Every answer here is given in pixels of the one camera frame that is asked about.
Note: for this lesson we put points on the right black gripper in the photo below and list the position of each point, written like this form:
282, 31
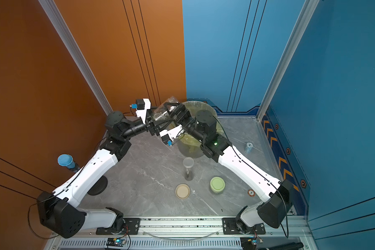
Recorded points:
183, 109

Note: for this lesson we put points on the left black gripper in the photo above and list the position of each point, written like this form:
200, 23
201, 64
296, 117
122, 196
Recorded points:
152, 127

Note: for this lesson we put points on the glass jar with tea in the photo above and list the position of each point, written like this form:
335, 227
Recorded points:
161, 113

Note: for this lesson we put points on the cream jar lid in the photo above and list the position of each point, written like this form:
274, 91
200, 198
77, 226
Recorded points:
182, 191

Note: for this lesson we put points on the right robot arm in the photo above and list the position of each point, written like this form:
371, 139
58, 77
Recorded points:
276, 195

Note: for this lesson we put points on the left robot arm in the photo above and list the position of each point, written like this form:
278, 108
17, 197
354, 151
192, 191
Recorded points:
59, 211

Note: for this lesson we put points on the yellow trash bag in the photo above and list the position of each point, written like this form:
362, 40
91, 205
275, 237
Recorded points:
199, 123

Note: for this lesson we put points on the mesh trash bin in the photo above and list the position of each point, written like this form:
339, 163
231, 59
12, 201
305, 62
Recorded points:
188, 145

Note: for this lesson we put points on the tall jar with clear lid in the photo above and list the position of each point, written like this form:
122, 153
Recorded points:
188, 163

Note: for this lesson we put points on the jar with green lid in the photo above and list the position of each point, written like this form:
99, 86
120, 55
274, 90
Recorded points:
217, 185

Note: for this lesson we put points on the blue foam-tipped microphone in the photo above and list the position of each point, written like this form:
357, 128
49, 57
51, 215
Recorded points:
68, 162

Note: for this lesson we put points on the red poker chip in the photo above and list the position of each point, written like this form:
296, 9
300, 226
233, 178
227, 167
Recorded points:
251, 193

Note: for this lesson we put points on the left green circuit board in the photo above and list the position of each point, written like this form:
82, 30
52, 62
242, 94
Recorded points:
116, 243

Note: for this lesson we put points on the right circuit board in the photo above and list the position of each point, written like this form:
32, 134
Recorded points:
254, 241

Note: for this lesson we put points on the black tube at bottom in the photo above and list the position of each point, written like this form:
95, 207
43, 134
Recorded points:
288, 246

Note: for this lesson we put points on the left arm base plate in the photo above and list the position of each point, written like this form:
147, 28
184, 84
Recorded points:
128, 226

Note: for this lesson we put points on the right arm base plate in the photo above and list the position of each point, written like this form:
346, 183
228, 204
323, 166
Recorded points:
234, 226

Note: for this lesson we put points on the aluminium front rail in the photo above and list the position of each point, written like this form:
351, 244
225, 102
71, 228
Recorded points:
188, 233

